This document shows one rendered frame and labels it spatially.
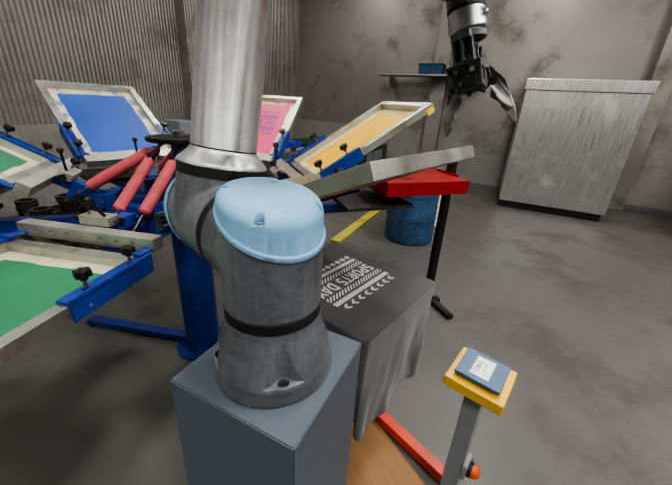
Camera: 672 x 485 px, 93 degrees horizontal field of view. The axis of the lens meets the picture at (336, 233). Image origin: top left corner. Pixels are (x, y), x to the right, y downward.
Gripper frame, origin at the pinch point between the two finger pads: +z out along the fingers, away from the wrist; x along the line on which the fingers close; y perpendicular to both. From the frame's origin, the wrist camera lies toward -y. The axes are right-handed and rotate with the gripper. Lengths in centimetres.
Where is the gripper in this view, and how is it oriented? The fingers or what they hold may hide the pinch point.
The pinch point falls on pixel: (479, 130)
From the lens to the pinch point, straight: 84.2
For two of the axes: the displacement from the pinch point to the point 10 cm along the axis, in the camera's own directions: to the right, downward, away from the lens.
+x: 7.5, 0.0, -6.6
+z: 1.7, 9.7, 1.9
